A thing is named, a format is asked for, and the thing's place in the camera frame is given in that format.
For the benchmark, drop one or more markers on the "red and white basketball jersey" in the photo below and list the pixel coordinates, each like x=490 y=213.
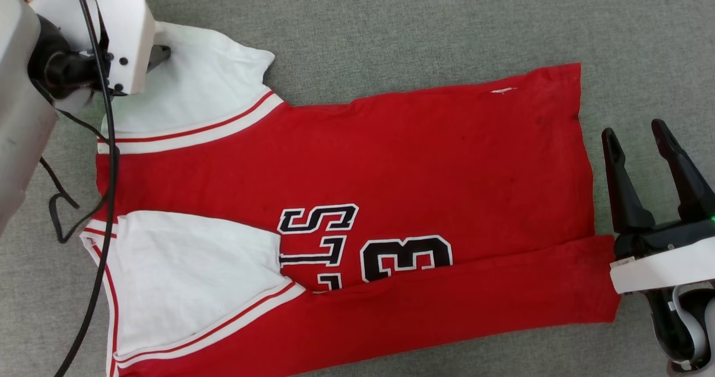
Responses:
x=391 y=198

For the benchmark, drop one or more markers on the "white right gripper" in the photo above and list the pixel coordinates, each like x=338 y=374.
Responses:
x=665 y=259

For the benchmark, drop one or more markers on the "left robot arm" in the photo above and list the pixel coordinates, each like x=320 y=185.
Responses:
x=19 y=114

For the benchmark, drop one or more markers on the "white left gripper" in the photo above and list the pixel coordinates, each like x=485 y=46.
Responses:
x=125 y=30

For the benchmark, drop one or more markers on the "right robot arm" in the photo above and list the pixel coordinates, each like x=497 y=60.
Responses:
x=684 y=321

